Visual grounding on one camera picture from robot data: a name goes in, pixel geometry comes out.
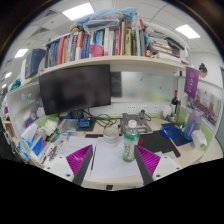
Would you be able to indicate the tissue box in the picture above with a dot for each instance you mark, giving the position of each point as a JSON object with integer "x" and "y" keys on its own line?
{"x": 33, "y": 140}

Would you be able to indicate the blue box under monitor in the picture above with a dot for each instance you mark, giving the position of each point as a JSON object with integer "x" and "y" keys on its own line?
{"x": 84, "y": 123}

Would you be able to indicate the clear plastic water bottle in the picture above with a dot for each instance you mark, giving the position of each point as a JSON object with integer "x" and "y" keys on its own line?
{"x": 131, "y": 139}

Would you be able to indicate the metal laptop stand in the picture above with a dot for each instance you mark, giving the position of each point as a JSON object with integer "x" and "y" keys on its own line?
{"x": 135, "y": 120}

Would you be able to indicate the wall power sockets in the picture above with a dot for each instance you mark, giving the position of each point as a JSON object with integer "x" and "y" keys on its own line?
{"x": 151, "y": 109}

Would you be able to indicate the stack of books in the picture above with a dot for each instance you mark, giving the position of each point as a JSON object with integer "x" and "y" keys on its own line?
{"x": 164, "y": 44}

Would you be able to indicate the purple hanging pennant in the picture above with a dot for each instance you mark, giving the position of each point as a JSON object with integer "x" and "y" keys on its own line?
{"x": 191, "y": 82}

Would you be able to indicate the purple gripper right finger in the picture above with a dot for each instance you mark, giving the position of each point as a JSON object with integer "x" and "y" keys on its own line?
{"x": 147, "y": 162}

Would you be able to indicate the wooden book shelf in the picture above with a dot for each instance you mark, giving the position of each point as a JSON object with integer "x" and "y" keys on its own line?
{"x": 121, "y": 64}

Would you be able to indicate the row of books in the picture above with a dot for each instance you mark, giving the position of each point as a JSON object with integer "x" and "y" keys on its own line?
{"x": 97, "y": 38}

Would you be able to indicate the purple water jug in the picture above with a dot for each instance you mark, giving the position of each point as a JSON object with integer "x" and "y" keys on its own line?
{"x": 193, "y": 123}

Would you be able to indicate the white paper sheet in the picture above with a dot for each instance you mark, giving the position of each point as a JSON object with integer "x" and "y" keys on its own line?
{"x": 108, "y": 161}

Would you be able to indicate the plastic bag on books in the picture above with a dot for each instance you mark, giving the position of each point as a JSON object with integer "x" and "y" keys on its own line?
{"x": 107, "y": 17}

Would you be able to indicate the white crumpled tissue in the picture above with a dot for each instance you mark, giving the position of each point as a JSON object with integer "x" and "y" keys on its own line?
{"x": 199, "y": 139}

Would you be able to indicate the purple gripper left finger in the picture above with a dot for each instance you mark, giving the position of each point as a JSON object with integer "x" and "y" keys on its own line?
{"x": 79, "y": 162}

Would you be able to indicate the dark blue binder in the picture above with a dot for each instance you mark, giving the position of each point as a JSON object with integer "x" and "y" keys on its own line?
{"x": 33, "y": 60}

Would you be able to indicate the black mouse pad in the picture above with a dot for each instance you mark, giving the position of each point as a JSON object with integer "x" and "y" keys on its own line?
{"x": 156, "y": 142}

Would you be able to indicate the white ceramic cup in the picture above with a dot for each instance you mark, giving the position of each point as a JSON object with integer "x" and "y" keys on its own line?
{"x": 111, "y": 136}

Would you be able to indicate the black computer monitor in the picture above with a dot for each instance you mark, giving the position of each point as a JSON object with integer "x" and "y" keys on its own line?
{"x": 82, "y": 87}

